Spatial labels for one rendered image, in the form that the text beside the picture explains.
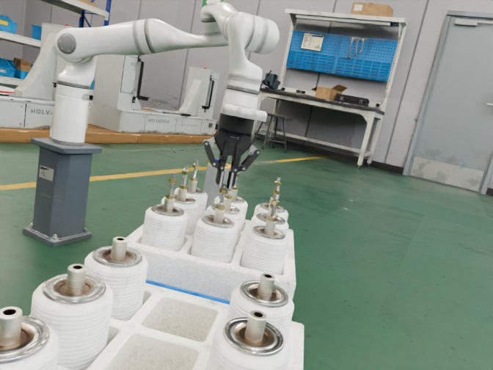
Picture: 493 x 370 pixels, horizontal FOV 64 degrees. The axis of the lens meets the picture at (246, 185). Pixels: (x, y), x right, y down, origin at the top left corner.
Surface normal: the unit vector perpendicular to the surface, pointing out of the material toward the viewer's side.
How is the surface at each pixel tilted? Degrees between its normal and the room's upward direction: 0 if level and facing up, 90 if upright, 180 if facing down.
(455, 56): 90
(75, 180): 90
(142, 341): 90
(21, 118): 90
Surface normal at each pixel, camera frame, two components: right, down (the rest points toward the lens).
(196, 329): -0.15, 0.17
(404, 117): -0.46, 0.09
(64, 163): 0.26, 0.25
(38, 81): 0.87, 0.26
